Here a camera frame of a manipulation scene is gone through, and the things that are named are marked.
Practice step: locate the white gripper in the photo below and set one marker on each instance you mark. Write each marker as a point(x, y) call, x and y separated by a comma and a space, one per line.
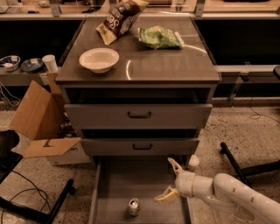
point(185, 184)

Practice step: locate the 7up soda can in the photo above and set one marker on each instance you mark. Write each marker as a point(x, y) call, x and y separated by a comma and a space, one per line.
point(133, 207)

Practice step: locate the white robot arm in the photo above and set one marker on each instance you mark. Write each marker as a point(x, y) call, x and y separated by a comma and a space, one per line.
point(222, 192)

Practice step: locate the grey open bottom drawer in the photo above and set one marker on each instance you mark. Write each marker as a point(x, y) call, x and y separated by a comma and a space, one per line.
point(119, 179)

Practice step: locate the grey drawer cabinet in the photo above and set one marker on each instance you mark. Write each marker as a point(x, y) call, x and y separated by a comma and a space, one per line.
point(141, 76)

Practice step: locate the grey middle drawer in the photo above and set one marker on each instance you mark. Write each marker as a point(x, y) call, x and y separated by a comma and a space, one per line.
point(139, 146)

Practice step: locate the grey top drawer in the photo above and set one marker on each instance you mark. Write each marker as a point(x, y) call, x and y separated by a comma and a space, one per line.
point(138, 116)

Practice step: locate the black stand leg right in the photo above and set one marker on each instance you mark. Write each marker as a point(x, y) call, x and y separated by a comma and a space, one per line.
point(243, 173)

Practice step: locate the black stand leg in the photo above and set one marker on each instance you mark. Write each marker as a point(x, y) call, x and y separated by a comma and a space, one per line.
point(243, 173)
point(38, 216)

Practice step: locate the black stand leg left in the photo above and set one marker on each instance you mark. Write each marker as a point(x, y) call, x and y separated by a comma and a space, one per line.
point(38, 216)

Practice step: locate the green chip bag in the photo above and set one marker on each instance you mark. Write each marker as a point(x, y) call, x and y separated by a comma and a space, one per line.
point(158, 37)

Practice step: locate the open cardboard box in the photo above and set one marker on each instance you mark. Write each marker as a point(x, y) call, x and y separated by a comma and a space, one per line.
point(38, 117)

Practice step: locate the black chair seat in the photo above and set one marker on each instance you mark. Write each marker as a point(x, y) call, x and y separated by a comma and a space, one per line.
point(9, 159)

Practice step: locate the brown chip bag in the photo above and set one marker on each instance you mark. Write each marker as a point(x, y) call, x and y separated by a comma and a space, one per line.
point(120, 19)

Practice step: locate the white paper cup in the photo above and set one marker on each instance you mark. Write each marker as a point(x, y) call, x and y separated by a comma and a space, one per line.
point(50, 63)

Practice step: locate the blue bowl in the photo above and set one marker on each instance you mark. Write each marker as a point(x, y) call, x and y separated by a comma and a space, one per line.
point(32, 65)

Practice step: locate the white patterned bowl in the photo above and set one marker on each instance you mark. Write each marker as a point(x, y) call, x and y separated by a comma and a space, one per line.
point(9, 63)

